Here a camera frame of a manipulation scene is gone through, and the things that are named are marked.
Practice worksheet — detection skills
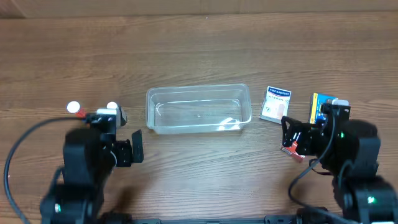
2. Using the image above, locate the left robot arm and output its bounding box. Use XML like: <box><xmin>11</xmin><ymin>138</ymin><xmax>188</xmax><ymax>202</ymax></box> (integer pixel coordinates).
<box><xmin>40</xmin><ymin>113</ymin><xmax>144</xmax><ymax>223</ymax></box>

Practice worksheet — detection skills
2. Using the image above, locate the blue yellow cough drops box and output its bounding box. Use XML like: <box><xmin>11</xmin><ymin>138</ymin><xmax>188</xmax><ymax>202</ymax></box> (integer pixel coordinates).
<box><xmin>308</xmin><ymin>93</ymin><xmax>336</xmax><ymax>124</ymax></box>

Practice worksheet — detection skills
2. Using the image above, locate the orange tube with white cap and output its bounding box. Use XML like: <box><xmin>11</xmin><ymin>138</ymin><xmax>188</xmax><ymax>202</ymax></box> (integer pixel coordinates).
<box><xmin>67</xmin><ymin>101</ymin><xmax>86</xmax><ymax>119</ymax></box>

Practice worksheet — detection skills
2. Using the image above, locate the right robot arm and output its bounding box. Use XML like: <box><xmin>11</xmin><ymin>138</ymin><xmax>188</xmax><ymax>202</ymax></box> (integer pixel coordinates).
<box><xmin>281</xmin><ymin>100</ymin><xmax>397</xmax><ymax>223</ymax></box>

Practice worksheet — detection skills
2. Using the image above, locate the clear plastic container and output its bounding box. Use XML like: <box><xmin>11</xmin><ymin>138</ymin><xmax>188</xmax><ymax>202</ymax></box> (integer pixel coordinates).
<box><xmin>146</xmin><ymin>83</ymin><xmax>252</xmax><ymax>134</ymax></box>

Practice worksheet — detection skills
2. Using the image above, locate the red medicine sachet box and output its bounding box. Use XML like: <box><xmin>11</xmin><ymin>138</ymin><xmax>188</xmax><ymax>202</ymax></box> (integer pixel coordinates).
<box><xmin>280</xmin><ymin>141</ymin><xmax>305</xmax><ymax>163</ymax></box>

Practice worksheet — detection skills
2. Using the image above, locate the black bottle with white cap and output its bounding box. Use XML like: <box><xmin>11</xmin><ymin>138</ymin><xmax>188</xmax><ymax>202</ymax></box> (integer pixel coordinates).
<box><xmin>106</xmin><ymin>101</ymin><xmax>127</xmax><ymax>128</ymax></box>

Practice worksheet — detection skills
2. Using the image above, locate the white Hansaplast plaster box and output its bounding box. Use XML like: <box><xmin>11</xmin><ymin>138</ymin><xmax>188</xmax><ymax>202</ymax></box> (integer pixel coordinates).
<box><xmin>259</xmin><ymin>86</ymin><xmax>292</xmax><ymax>124</ymax></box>

